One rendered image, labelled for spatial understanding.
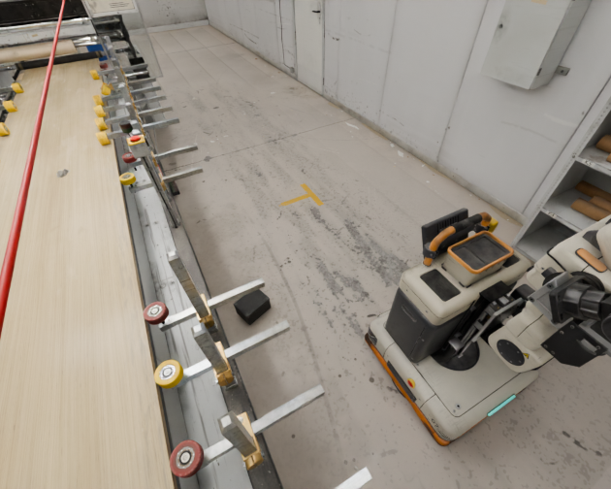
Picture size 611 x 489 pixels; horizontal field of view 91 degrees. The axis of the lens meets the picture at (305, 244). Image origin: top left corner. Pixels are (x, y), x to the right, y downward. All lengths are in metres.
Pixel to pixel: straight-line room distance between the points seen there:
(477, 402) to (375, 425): 0.53
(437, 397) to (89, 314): 1.54
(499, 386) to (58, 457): 1.74
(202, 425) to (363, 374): 1.01
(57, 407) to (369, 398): 1.42
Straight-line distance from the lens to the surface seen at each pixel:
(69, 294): 1.49
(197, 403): 1.35
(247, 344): 1.13
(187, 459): 1.00
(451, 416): 1.72
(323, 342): 2.04
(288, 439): 1.88
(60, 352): 1.34
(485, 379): 1.85
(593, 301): 0.96
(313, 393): 1.07
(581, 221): 2.57
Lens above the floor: 1.84
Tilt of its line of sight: 47 degrees down
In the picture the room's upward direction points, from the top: 3 degrees counter-clockwise
